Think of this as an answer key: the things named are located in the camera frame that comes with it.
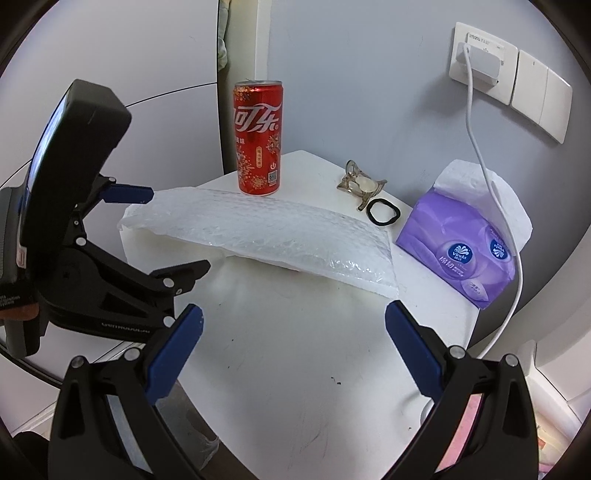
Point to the translucent brown hair claw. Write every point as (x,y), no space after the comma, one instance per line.
(358,184)

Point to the white charger plug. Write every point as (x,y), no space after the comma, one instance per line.
(485,62)

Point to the clear bubble wrap mailer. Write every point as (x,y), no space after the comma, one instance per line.
(258,230)

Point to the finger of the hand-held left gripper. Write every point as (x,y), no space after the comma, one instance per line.
(131,194)
(138,281)

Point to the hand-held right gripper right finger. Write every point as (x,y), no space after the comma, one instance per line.
(415,355)

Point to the red soda can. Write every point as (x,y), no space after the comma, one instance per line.
(258,138)

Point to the white wall socket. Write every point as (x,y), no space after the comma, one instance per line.
(508,74)

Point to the white wall switch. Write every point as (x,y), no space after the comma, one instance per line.
(540,92)

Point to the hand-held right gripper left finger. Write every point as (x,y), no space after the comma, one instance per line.
(171,355)

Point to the purple tissue pack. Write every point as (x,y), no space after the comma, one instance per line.
(443,240)

